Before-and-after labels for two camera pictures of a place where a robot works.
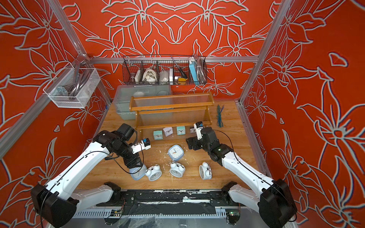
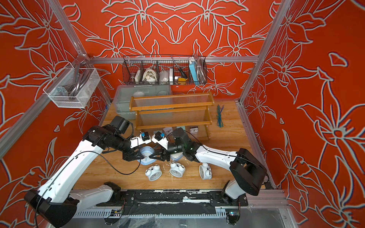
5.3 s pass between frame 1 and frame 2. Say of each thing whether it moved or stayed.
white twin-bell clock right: stayed
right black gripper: moved
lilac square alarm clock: stayed
